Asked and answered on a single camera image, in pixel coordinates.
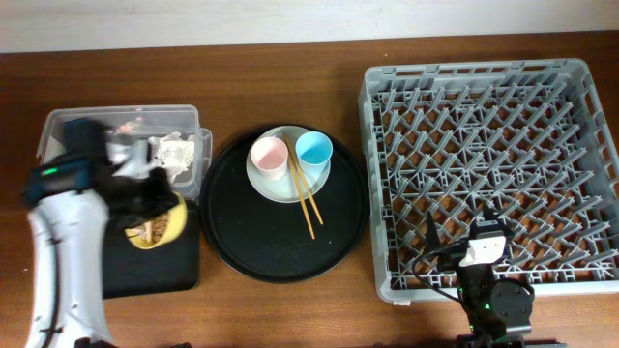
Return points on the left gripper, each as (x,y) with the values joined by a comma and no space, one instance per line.
(146,204)

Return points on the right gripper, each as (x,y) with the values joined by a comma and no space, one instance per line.
(450,255)

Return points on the food scraps and rice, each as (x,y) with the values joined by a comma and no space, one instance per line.
(150,231)

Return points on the yellow bowl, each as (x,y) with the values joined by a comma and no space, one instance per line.
(178,216)

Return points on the white tissue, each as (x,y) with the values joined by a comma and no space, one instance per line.
(172,153)

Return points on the pink plastic cup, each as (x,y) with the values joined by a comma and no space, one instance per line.
(270,156)

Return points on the wooden chopstick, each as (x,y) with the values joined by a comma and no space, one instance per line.
(298,186)
(306,189)

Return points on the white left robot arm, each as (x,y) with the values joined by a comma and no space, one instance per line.
(72,202)

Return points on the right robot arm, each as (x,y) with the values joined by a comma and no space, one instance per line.
(498,309)

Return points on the clear plastic waste bin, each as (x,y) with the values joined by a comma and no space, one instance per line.
(142,121)

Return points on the grey dishwasher rack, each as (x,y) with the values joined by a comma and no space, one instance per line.
(527,139)

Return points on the black rectangular tray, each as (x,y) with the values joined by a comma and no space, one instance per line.
(131,271)

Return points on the round black tray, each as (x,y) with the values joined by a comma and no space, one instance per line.
(272,241)

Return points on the light blue plastic cup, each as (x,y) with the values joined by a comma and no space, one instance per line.
(314,150)

